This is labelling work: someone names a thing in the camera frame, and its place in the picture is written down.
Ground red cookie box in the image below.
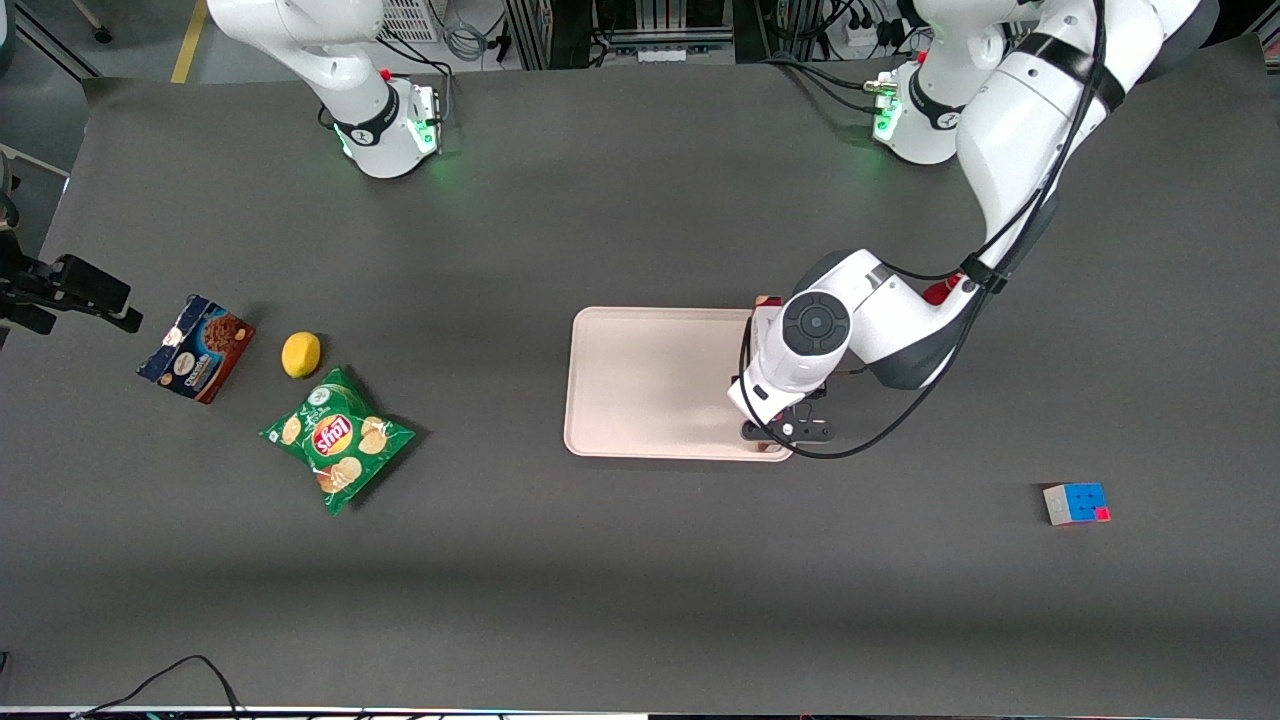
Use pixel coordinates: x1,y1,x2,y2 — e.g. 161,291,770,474
755,294,794,460

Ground blue chocolate cookie box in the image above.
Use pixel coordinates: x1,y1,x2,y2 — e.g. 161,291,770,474
137,294,257,405

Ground pale pink plastic tray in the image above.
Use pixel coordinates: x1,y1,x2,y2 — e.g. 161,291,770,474
563,306,798,463

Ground white perforated vent box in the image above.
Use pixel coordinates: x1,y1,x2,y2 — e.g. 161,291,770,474
378,0,443,44

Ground yellow lemon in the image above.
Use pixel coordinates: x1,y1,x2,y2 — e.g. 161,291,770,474
281,331,323,380

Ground green chips bag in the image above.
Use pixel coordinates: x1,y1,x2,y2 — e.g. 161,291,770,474
259,366,417,517

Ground yellow floor tape strip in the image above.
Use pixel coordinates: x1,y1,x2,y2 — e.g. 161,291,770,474
170,0,209,85

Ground colourful puzzle cube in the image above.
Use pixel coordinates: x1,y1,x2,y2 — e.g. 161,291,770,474
1042,482,1112,527

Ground black equipment rack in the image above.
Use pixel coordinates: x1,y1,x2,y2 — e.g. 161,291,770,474
505,0,736,71

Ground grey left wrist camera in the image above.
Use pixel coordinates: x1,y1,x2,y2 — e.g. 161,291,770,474
738,418,837,447

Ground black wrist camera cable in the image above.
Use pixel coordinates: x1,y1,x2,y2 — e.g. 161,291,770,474
788,0,1113,462

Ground black left arm base cables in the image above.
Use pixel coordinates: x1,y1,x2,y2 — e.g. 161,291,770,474
760,55,886,117

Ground thin black table cable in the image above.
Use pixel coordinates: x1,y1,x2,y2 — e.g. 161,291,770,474
72,654,247,720

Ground black right arm base cable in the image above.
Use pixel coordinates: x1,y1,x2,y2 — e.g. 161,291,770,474
318,38,457,131

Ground grey coiled cable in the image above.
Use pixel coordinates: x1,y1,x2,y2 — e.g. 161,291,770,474
443,15,491,63

